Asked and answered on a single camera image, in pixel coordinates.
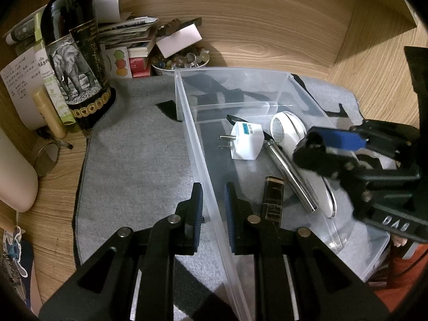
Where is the white handheld lint remover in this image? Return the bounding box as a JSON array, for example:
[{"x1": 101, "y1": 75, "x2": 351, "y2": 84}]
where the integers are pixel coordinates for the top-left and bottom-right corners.
[{"x1": 265, "y1": 111, "x2": 337, "y2": 219}]

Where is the silver metal cylinder pen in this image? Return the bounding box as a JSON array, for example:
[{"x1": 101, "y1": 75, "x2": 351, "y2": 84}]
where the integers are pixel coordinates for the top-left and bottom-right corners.
[{"x1": 226, "y1": 114, "x2": 318, "y2": 214}]

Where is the white wall plug adapter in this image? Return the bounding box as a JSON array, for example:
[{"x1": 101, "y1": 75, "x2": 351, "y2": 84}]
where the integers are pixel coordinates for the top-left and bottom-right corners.
[{"x1": 219, "y1": 122, "x2": 265, "y2": 160}]

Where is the clear plastic storage bin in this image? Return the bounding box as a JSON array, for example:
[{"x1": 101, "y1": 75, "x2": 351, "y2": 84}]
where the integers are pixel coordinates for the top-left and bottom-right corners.
[{"x1": 174, "y1": 67, "x2": 389, "y2": 320}]

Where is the white bowl of pebbles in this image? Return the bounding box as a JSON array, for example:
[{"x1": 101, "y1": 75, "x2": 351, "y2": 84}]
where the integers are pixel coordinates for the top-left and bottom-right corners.
[{"x1": 150, "y1": 47, "x2": 210, "y2": 75}]

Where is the yellow lip balm stick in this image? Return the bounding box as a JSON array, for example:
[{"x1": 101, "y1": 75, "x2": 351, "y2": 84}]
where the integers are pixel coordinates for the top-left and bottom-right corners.
[{"x1": 32, "y1": 86, "x2": 67, "y2": 139}]

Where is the small white card box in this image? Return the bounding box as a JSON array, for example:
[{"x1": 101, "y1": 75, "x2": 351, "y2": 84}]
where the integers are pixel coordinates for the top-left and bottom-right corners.
[{"x1": 156, "y1": 24, "x2": 202, "y2": 58}]

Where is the fruit sticker card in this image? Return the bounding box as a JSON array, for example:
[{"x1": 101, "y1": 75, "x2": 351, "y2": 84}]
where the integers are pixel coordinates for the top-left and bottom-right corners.
[{"x1": 104, "y1": 47, "x2": 132, "y2": 79}]

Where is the white paper note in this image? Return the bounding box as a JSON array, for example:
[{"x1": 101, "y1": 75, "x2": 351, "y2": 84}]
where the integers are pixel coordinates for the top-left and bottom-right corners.
[{"x1": 1, "y1": 48, "x2": 46, "y2": 131}]

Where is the stack of books and papers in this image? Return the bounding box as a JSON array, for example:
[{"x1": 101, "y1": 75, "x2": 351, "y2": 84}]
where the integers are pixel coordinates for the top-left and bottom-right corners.
[{"x1": 94, "y1": 0, "x2": 158, "y2": 78}]

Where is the dark wine bottle elephant label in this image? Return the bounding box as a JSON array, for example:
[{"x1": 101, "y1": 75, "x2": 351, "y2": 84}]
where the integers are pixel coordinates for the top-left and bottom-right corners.
[{"x1": 41, "y1": 0, "x2": 115, "y2": 132}]

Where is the gold metal ring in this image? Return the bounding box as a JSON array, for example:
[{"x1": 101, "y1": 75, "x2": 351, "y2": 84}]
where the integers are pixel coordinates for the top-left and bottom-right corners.
[{"x1": 31, "y1": 137, "x2": 61, "y2": 178}]

